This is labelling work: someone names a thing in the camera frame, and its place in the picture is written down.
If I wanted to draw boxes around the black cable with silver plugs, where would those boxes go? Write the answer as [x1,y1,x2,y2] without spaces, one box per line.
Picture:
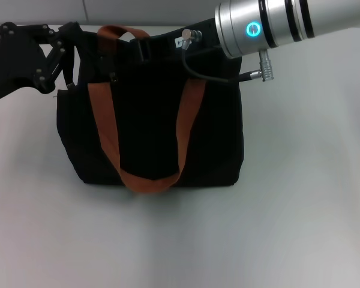
[181,28,276,83]

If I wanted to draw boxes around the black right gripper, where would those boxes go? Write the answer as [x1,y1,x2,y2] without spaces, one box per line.
[128,18,227,63]

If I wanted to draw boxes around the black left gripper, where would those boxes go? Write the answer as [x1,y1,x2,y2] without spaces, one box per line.
[0,21,82,106]

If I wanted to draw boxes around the black food bag orange handles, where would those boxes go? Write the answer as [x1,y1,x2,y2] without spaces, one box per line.
[56,24,245,196]

